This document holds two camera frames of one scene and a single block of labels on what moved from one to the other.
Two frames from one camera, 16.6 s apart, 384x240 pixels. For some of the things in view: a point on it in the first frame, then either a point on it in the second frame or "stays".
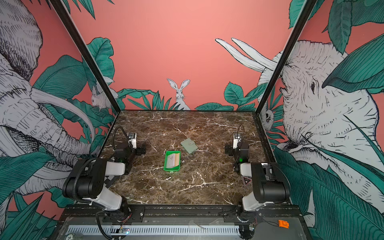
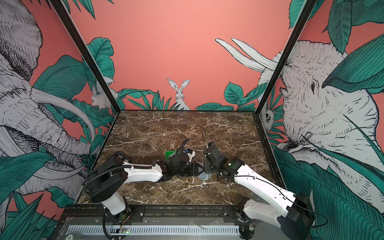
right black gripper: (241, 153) → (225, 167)
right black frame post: (303, 18) stays
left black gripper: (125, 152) → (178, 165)
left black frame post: (87, 53) stays
